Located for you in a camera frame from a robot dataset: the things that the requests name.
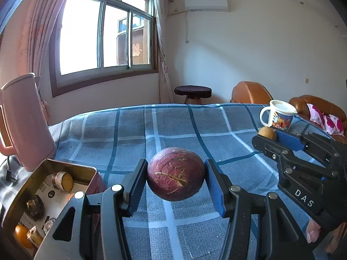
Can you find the small brown round fruit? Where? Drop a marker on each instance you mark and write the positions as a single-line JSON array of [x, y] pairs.
[[267, 133]]

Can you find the pale window curtain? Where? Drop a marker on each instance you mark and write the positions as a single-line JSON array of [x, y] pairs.
[[162, 59]]

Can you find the person's right hand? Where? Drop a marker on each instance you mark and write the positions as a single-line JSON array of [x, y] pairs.
[[313, 231]]

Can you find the rectangular metal tin box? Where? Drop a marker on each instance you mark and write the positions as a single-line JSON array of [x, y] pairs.
[[99, 187]]

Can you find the orange tangerine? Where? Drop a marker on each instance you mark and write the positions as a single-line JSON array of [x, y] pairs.
[[21, 235]]

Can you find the sliding glass window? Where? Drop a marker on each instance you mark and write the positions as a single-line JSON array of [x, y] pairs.
[[81, 32]]

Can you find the purple passion fruit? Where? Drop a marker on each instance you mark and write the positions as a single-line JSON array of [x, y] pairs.
[[176, 173]]

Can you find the pink window curtain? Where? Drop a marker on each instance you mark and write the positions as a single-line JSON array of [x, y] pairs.
[[40, 32]]

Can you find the white air conditioner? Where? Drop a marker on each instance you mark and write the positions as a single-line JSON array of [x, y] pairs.
[[206, 4]]

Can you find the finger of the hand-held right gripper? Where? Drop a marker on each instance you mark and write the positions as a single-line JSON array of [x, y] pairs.
[[288, 140], [268, 147]]

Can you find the red paper window decoration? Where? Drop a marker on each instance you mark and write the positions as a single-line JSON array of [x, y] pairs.
[[137, 50]]

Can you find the blue plaid tablecloth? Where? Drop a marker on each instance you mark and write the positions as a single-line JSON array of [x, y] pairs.
[[176, 124]]

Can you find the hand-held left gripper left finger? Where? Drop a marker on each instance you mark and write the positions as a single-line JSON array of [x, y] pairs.
[[135, 192]]

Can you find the pink floral cloth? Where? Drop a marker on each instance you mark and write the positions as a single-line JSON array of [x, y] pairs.
[[328, 122]]

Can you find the printed paper sheet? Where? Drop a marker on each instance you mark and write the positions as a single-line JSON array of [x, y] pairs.
[[77, 188]]

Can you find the pink electric kettle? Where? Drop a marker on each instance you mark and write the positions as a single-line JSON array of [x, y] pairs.
[[27, 119]]

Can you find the dark round stool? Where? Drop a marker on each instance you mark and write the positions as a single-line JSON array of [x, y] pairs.
[[192, 90]]

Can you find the white printed mug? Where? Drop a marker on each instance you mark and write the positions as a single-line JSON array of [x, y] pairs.
[[282, 119]]

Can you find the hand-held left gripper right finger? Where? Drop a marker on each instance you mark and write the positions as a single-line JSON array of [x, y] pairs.
[[215, 192]]

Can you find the brown leather sofa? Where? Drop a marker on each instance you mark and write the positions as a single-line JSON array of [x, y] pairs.
[[301, 104]]

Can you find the small dessert cup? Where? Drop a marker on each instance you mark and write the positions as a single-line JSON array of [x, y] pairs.
[[35, 237], [63, 181]]

